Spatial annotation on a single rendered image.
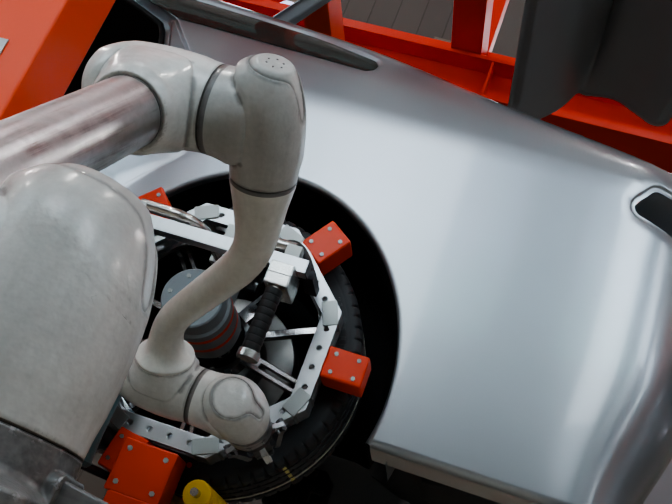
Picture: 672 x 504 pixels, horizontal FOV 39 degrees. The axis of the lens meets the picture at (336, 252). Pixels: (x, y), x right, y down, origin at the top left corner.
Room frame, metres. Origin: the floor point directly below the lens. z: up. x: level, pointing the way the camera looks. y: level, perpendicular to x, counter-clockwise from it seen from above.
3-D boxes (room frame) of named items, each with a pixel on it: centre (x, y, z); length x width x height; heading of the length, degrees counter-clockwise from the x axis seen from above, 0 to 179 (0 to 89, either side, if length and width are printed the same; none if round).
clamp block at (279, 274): (1.74, 0.08, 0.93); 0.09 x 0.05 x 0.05; 167
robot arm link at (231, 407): (1.62, 0.08, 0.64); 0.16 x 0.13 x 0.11; 167
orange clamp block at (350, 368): (1.92, -0.11, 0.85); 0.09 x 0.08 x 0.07; 77
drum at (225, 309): (1.91, 0.21, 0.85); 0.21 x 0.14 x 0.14; 167
